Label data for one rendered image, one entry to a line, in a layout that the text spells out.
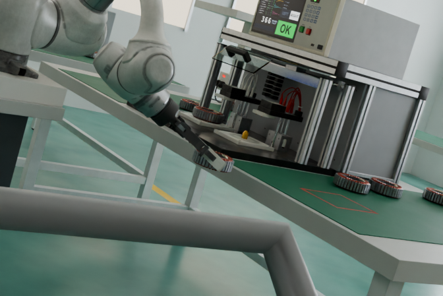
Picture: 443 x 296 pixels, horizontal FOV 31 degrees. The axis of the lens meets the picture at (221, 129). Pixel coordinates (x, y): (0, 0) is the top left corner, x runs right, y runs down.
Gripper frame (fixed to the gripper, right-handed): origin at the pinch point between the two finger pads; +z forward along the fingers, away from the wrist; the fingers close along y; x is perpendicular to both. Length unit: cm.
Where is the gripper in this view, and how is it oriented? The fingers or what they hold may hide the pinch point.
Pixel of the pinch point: (212, 157)
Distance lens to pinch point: 211.1
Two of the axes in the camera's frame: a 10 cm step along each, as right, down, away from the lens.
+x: 6.9, -7.2, 0.4
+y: 2.6, 2.0, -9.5
